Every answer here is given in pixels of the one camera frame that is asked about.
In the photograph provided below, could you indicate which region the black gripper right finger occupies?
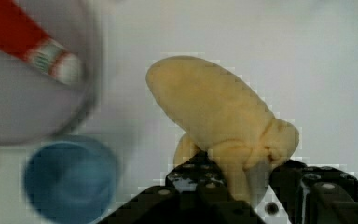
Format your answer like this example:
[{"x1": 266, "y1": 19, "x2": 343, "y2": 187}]
[{"x1": 269, "y1": 160, "x2": 358, "y2": 224}]

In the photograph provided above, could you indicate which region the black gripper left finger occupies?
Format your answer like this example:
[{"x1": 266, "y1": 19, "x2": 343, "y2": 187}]
[{"x1": 98, "y1": 152, "x2": 265, "y2": 224}]

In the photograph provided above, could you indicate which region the yellow peeled banana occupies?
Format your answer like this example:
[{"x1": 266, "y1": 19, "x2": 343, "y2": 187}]
[{"x1": 145, "y1": 56, "x2": 299, "y2": 206}]

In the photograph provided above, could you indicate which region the blue bowl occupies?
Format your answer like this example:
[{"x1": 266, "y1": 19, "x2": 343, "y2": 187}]
[{"x1": 23, "y1": 135, "x2": 117, "y2": 224}]

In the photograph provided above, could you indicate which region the grey round plate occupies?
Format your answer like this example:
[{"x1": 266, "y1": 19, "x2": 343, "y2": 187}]
[{"x1": 0, "y1": 0, "x2": 103, "y2": 146}]

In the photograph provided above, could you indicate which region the red ketchup bottle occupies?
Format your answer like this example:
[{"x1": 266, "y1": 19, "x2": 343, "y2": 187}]
[{"x1": 0, "y1": 0, "x2": 84, "y2": 85}]

